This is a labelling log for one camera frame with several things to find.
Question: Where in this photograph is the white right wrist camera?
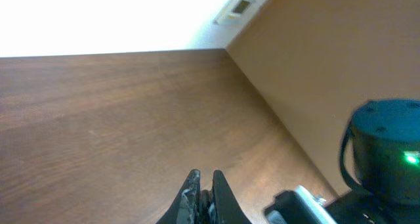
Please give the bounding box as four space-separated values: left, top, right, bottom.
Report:
264 185 337 224

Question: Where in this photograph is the white wall thermostat panel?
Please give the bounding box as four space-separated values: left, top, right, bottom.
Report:
213 0 255 26

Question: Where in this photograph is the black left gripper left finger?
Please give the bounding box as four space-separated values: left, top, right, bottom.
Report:
157 169 201 224

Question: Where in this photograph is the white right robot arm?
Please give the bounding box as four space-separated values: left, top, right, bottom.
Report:
327 99 419 224

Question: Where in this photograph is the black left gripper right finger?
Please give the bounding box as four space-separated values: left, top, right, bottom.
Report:
211 170 251 224

